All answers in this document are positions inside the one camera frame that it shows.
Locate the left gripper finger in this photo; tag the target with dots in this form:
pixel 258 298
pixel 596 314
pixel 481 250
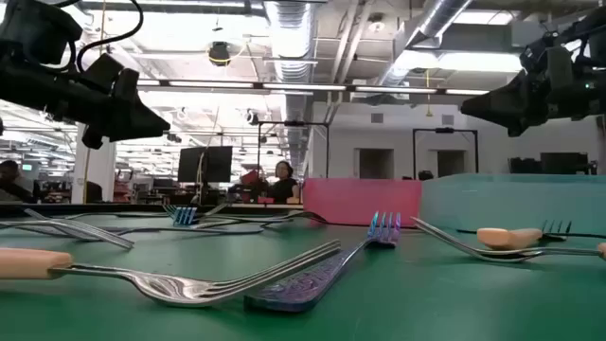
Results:
pixel 97 138
pixel 132 120

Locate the black fork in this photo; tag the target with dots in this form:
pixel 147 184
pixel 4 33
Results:
pixel 556 229
pixel 312 215

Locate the iridescent rainbow fork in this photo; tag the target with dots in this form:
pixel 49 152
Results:
pixel 185 216
pixel 303 289

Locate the white building column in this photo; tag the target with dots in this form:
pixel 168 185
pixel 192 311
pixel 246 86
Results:
pixel 97 175

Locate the dark wide monitor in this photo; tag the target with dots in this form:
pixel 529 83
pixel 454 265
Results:
pixel 563 163

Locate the teal plastic bin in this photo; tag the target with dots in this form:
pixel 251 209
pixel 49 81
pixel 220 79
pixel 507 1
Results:
pixel 511 201

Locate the black computer monitor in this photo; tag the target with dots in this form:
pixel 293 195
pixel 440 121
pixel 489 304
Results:
pixel 203 163

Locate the pink plastic bin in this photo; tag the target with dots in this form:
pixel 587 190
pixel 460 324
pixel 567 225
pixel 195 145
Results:
pixel 360 201

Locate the overhead LED light bar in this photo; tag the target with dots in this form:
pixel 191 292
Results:
pixel 308 86

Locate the green table mat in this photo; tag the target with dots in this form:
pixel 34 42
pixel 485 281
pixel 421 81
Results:
pixel 426 303

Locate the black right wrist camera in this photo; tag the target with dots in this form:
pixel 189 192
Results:
pixel 534 54

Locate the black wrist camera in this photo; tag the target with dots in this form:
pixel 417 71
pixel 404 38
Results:
pixel 101 76
pixel 534 54

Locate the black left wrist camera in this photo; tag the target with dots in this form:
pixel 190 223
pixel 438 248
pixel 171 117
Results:
pixel 101 76

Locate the black metal frame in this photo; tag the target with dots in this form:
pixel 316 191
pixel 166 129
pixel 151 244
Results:
pixel 293 123
pixel 445 130

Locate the black overhead camera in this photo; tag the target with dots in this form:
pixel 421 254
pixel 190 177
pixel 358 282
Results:
pixel 219 53

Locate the silver ribbed ventilation duct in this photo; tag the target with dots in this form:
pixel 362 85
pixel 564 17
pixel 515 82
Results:
pixel 291 47
pixel 428 23

